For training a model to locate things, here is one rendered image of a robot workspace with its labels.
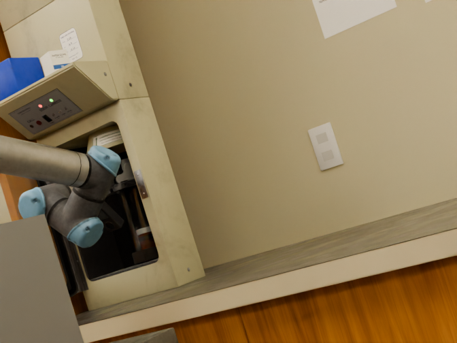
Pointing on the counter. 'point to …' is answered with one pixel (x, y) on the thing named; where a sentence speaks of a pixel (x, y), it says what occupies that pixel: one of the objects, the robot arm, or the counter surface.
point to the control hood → (69, 90)
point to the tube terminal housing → (128, 72)
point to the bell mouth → (107, 139)
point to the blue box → (18, 75)
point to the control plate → (26, 114)
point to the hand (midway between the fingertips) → (132, 184)
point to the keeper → (141, 184)
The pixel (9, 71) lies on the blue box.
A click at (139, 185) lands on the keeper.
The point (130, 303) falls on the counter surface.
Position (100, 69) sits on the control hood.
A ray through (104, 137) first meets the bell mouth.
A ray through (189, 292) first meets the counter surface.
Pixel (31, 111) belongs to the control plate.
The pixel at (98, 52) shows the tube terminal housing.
